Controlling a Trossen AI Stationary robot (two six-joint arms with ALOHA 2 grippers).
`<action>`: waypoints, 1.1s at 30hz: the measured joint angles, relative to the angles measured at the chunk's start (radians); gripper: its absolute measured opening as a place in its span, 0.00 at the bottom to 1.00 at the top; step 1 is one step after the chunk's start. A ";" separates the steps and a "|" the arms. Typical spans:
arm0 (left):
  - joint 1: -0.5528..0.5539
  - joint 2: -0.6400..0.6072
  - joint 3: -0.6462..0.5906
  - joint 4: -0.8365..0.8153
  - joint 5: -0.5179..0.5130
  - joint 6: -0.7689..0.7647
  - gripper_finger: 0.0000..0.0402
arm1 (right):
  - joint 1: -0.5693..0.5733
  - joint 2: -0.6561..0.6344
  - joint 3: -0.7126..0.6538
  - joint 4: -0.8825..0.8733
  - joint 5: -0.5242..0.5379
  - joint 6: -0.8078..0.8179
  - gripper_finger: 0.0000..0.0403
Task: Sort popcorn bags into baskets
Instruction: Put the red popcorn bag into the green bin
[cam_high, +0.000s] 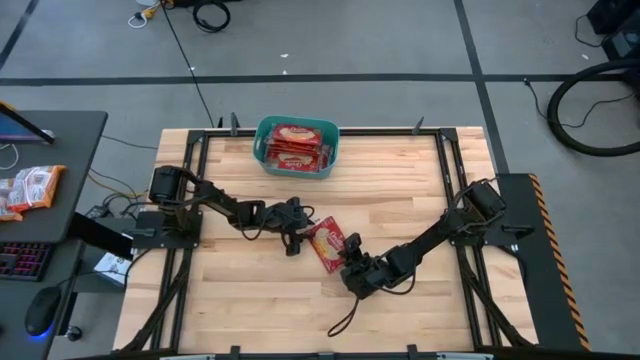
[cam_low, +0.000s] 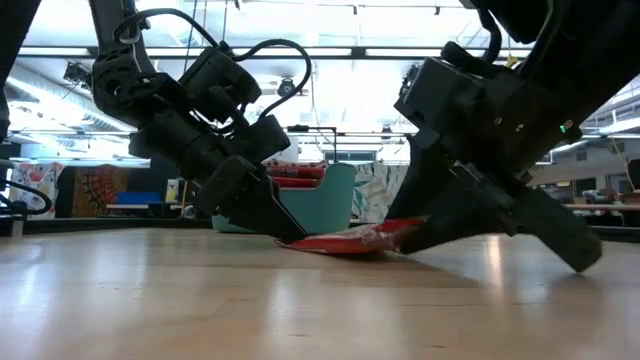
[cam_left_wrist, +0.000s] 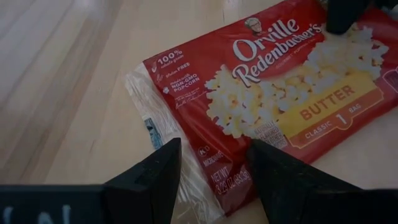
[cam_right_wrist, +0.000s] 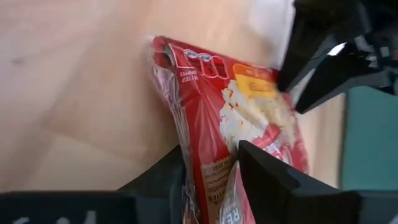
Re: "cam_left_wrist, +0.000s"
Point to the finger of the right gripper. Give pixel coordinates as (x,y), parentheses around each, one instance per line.
(387,3)
(345,15)

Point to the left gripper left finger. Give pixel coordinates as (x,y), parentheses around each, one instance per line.
(149,189)

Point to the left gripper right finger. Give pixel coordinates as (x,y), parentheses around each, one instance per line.
(289,193)

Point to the red popcorn bag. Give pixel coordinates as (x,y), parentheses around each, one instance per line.
(264,77)

